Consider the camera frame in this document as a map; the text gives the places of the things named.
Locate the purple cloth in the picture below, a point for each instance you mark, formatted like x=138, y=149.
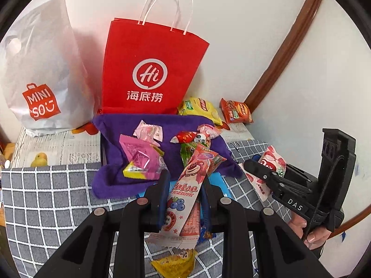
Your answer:
x=116, y=156

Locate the yellow chip bag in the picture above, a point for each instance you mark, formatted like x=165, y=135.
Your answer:
x=200, y=108

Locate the grey checked blanket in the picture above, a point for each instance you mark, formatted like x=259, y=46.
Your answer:
x=52, y=202

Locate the blue flat box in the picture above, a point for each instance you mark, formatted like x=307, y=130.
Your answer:
x=223, y=184

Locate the long pink snack packet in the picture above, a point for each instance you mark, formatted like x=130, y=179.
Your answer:
x=188, y=185

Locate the white strawberry snack packet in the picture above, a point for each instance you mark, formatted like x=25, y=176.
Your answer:
x=272, y=162

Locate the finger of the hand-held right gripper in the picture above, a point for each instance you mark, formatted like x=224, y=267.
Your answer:
x=297, y=174
x=289, y=191

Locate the brown wooden frame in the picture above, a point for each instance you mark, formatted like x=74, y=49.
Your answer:
x=287, y=46

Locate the yellow snack packet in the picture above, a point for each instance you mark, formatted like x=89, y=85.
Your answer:
x=174, y=263

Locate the orange snack packet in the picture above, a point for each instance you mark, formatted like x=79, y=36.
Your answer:
x=236, y=110

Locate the red strip snack packet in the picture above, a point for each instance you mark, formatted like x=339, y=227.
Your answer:
x=190, y=220

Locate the panda print snack packet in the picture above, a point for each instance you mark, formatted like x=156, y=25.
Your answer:
x=200, y=133

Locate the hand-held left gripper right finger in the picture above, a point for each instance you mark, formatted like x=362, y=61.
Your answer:
x=206, y=205

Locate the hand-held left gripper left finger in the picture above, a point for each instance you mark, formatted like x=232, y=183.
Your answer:
x=164, y=197

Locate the white plastic bag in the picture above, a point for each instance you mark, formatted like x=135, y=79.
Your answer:
x=43, y=69

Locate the red paper bag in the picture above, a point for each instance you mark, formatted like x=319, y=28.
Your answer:
x=150, y=58

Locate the small pink candy packet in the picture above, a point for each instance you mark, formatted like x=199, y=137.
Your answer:
x=149, y=131

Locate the person's right hand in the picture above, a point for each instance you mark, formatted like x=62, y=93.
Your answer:
x=317, y=236

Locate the green snack packet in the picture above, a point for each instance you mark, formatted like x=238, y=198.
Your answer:
x=187, y=153

